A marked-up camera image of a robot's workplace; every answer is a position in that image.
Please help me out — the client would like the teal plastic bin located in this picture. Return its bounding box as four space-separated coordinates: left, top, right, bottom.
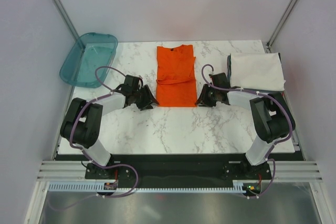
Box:
59 33 118 88

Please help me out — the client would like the white folded t shirt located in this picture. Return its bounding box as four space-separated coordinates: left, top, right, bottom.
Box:
229 51 287 92

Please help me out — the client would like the right aluminium side rail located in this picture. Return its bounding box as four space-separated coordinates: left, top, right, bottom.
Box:
262 52 296 149

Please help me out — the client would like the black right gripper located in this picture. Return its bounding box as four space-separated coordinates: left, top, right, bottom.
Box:
195 84 219 108

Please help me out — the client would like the aluminium frame post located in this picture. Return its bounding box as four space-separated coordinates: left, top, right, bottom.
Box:
52 0 79 40
265 0 299 51

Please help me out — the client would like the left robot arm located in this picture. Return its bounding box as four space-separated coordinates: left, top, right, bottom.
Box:
60 75 159 178

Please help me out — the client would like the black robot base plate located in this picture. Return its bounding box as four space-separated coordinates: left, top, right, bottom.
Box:
85 154 271 187

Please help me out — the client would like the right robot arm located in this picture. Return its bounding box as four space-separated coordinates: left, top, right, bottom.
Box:
195 73 296 179

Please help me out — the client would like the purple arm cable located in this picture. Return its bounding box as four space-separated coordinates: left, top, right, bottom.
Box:
69 66 127 167
201 63 294 162

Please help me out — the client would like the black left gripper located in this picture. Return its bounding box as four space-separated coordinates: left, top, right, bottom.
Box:
132 85 159 111

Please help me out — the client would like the left aluminium frame post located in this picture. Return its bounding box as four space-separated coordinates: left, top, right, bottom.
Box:
52 0 79 40

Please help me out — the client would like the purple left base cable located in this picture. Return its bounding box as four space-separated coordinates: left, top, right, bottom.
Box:
48 163 139 212

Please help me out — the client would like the orange t shirt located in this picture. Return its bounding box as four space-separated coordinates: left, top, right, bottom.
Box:
156 45 197 108

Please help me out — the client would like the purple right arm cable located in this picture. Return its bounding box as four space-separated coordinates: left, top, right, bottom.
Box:
201 63 294 162

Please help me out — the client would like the right aluminium frame post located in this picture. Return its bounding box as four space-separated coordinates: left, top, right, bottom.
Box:
265 0 299 51

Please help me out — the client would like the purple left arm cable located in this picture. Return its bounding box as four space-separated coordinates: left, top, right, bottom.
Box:
69 66 127 167

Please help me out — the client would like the front aluminium cross rail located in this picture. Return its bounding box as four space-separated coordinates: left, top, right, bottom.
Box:
37 161 322 183

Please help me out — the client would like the white slotted cable duct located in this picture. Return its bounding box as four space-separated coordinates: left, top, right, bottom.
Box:
48 180 256 194

